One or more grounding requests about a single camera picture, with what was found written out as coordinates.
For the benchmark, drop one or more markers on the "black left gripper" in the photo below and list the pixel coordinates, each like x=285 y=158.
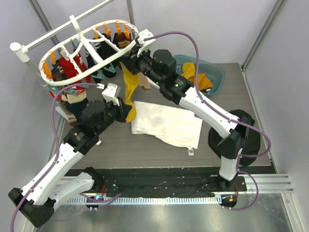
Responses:
x=123 y=109

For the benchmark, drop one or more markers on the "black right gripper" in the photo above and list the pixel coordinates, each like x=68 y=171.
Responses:
x=134 y=64

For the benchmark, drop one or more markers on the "yellow sock striped cuff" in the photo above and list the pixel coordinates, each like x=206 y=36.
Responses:
x=188 y=70

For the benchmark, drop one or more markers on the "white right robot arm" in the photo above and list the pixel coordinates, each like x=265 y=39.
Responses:
x=161 y=69

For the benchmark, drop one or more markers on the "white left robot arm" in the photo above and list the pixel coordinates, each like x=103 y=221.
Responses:
x=41 y=197

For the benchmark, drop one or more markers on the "beige striped long sock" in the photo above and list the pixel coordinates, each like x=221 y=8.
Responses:
x=143 y=82

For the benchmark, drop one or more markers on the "maroon tan striped sock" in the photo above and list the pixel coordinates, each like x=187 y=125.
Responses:
x=121 y=41

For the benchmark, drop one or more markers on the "black sock white stripes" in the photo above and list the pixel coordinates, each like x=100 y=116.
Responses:
x=108 y=71

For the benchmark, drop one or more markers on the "white folded towel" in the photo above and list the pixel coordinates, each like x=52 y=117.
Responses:
x=174 y=126

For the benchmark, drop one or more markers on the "teal plastic basin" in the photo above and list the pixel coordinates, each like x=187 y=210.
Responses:
x=214 y=72

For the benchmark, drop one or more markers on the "white drying rack stand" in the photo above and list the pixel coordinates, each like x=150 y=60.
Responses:
x=21 y=50

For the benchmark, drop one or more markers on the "black crumpled cloth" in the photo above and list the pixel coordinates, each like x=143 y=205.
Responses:
x=252 y=144

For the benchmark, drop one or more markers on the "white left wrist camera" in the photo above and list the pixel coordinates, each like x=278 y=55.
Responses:
x=110 y=93

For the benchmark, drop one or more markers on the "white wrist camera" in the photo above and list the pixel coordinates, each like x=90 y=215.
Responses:
x=143 y=41
x=110 y=93

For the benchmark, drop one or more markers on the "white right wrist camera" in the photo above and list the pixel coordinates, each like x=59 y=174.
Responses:
x=143 y=41

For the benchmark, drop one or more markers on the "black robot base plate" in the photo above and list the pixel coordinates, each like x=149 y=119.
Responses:
x=174 y=182

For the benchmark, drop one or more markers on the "aluminium cable duct rail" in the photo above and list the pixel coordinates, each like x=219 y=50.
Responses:
x=266 y=183

